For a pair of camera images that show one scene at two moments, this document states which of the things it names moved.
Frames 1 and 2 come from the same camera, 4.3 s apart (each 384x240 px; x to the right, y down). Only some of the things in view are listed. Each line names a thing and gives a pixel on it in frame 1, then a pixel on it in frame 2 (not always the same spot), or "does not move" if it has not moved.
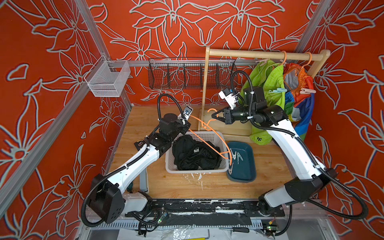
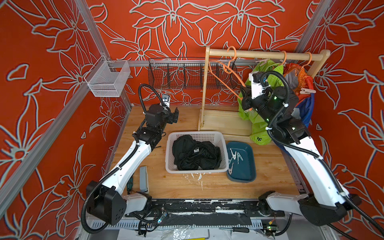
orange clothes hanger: x=206 y=122 -> x=227 y=69
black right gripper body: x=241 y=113 -> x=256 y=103
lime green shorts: x=270 y=75 does not move
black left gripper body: x=180 y=128 -> x=171 y=117
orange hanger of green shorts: x=285 y=56 does not move
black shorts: x=191 y=154 does not move
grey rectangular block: x=143 y=180 does not move
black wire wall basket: x=189 y=73 does not move
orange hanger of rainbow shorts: x=311 y=58 does not move
